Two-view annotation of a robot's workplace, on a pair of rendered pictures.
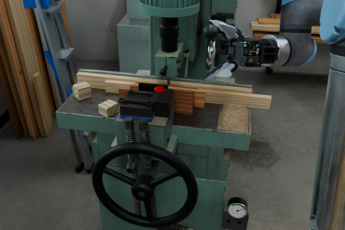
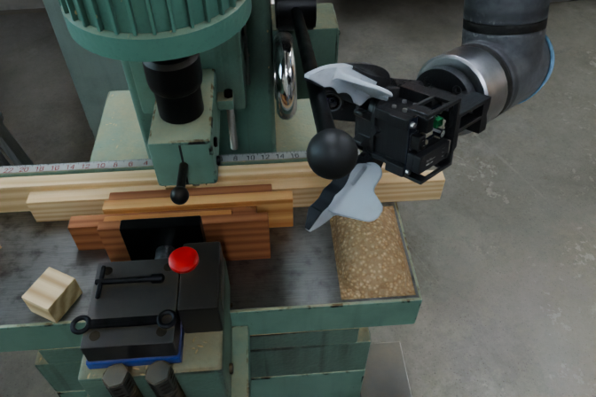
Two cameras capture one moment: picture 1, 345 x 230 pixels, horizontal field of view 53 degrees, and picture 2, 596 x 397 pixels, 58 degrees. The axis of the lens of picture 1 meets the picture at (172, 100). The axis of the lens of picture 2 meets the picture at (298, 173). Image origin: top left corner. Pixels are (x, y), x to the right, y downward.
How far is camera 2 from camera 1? 0.53 m
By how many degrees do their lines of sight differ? 20
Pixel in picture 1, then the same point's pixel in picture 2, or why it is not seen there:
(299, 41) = (524, 57)
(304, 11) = not seen: outside the picture
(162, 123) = (212, 361)
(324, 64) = not seen: outside the picture
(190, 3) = (227, 1)
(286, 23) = (488, 10)
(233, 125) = (379, 284)
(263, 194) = not seen: hidden behind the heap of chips
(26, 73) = not seen: outside the picture
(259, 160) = not seen: hidden behind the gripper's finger
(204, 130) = (311, 308)
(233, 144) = (382, 319)
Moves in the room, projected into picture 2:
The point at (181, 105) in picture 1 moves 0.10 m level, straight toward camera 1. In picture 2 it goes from (243, 246) to (256, 319)
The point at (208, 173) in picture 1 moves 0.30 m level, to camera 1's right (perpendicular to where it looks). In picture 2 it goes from (325, 366) to (517, 319)
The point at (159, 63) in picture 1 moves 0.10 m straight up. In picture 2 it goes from (163, 159) to (145, 87)
